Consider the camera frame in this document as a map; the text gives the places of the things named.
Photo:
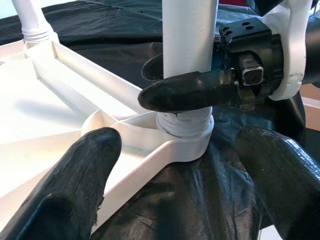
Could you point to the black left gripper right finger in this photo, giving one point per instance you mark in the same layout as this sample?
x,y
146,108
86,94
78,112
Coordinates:
x,y
282,182

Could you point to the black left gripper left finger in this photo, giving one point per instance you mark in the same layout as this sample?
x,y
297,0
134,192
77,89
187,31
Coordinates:
x,y
72,190

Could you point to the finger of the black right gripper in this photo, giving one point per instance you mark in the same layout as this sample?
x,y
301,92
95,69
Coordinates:
x,y
185,92
152,67

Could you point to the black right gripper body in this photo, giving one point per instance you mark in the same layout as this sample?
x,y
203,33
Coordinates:
x,y
255,50

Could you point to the white plastic table leg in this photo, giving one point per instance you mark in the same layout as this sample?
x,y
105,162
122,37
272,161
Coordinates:
x,y
32,17
187,37

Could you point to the white plastic children table top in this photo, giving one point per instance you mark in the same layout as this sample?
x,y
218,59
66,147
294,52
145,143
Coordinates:
x,y
62,112

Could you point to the dark red curtain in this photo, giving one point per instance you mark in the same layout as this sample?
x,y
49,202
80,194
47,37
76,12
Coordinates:
x,y
235,2

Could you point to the white panel with cardboard face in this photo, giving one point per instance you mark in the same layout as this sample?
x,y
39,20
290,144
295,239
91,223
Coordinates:
x,y
311,107

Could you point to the black plastic table cover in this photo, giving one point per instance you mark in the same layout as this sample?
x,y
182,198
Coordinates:
x,y
200,187

